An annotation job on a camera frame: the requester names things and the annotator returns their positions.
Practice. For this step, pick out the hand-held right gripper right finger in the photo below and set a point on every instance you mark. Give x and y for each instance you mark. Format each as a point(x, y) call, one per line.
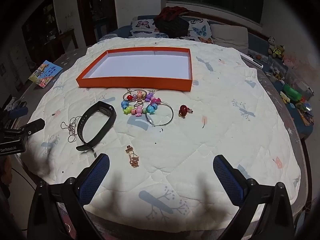
point(226, 177)

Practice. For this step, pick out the panda plush toy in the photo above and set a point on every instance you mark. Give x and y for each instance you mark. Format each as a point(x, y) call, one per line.
point(271, 40)

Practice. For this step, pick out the white quilted blanket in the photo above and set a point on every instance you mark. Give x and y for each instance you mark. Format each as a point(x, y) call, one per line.
point(200, 142)

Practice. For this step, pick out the green plastic toy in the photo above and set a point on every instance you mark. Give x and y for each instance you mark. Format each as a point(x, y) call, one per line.
point(292, 93)

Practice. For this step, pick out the large silver hoop bangle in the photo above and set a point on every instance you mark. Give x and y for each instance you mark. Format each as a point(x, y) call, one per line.
point(150, 121)

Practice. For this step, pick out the yellow black plush toy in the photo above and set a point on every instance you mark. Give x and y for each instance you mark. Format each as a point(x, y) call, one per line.
point(277, 51)

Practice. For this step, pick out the black wristband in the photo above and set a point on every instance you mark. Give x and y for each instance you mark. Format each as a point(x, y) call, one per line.
point(105, 106)

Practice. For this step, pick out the orange shallow box tray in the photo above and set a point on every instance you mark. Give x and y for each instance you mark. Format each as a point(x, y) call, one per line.
point(140, 65)

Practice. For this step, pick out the beige pillow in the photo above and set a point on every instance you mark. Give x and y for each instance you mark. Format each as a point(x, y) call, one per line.
point(228, 37)

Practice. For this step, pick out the black woven bag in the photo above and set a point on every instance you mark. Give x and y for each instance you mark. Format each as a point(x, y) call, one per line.
point(172, 27)

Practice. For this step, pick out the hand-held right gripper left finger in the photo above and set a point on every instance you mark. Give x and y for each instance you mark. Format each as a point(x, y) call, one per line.
point(93, 177)

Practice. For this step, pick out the dark wooden cabinet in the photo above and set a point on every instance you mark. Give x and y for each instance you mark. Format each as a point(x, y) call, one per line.
point(47, 30)

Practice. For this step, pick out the red beaded charm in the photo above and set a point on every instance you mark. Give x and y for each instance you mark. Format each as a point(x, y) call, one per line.
point(183, 110)

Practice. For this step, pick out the colorful picture book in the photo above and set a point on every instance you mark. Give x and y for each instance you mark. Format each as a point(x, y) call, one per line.
point(45, 73)

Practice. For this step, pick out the pink plush toy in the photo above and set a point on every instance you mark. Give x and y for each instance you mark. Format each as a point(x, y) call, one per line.
point(290, 62)

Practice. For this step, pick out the red cloth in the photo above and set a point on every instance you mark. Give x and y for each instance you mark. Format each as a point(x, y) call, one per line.
point(173, 12)

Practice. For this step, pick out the small silver hoop bangle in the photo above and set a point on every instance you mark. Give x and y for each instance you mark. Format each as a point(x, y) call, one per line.
point(124, 96)

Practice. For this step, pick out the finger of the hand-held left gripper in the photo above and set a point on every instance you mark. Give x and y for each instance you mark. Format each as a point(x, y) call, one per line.
point(33, 127)
point(18, 110)

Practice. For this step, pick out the dark wooden doorway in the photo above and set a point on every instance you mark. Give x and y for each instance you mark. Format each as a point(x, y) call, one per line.
point(97, 10)

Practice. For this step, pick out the blue sofa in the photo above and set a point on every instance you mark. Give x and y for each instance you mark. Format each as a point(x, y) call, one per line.
point(255, 43)

